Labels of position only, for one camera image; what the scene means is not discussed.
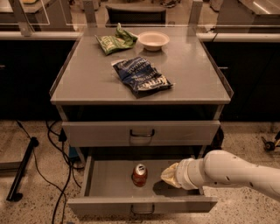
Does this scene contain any green chip bag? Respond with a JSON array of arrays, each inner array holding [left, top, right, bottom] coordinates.
[[95, 23, 138, 55]]

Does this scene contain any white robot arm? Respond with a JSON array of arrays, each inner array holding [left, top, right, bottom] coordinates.
[[161, 150, 280, 201]]

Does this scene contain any blue chip bag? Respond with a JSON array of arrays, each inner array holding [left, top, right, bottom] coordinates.
[[111, 57, 173, 97]]

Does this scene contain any black caster wheel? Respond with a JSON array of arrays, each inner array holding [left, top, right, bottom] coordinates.
[[261, 131, 280, 152]]

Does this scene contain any white paper bowl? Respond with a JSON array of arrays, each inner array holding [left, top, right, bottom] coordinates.
[[137, 31, 170, 52]]

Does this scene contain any open grey middle drawer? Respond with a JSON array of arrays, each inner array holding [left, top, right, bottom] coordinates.
[[68, 156, 217, 216]]

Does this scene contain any grey drawer cabinet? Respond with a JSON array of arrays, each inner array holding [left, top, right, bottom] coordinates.
[[48, 26, 235, 217]]

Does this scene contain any closed grey top drawer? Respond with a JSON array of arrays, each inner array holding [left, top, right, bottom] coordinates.
[[62, 121, 220, 147]]

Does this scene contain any red coke can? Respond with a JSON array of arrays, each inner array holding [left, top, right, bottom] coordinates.
[[131, 164, 148, 187]]

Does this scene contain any black floor cable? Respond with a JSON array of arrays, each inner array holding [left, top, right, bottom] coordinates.
[[15, 120, 86, 224]]

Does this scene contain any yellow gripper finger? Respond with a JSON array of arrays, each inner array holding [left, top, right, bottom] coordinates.
[[160, 163, 181, 188]]

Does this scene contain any black floor stand bar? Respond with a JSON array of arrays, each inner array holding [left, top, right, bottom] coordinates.
[[6, 136, 39, 202]]

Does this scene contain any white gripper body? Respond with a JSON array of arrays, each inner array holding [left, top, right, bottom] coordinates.
[[175, 158, 204, 190]]

